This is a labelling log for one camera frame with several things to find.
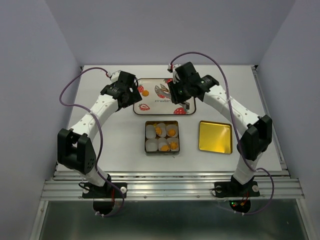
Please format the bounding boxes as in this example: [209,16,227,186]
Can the metal tongs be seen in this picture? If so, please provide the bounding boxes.
[154,84,172,100]

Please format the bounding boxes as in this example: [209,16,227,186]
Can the swirl cookie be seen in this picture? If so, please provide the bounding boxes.
[167,128,177,137]

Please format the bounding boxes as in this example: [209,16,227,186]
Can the square cookie tin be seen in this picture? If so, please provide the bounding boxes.
[144,120,181,156]

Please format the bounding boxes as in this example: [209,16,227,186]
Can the gold tin lid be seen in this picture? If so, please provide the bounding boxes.
[198,120,233,155]

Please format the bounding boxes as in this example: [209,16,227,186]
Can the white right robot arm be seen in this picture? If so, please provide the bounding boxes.
[168,62,273,195]

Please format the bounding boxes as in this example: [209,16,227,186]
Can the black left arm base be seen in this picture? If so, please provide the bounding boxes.
[78,182,122,199]

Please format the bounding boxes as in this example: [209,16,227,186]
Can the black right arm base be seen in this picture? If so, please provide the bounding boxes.
[211,181,260,198]

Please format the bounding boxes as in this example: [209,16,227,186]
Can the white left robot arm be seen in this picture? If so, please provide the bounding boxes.
[57,70,142,197]

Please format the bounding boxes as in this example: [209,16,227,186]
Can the strawberry print tray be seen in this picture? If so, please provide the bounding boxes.
[133,78,196,115]

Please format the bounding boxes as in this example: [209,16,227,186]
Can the white paper cup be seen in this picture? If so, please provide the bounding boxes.
[145,125,157,139]
[155,123,167,138]
[145,138,158,152]
[158,137,169,152]
[166,124,179,138]
[167,137,180,152]

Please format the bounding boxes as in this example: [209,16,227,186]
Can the aluminium rail frame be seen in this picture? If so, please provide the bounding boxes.
[29,65,316,240]

